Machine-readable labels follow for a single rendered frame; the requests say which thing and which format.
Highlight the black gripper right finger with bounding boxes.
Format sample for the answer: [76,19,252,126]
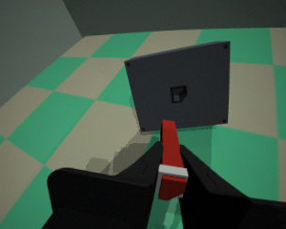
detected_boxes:
[179,144,286,229]

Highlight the red peg with white band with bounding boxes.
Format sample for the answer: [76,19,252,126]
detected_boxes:
[155,119,188,200]

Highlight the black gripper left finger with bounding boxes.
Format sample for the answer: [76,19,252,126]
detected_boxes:
[47,141,164,229]

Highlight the dark grey sloped panel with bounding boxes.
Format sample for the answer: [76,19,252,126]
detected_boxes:
[124,41,231,132]

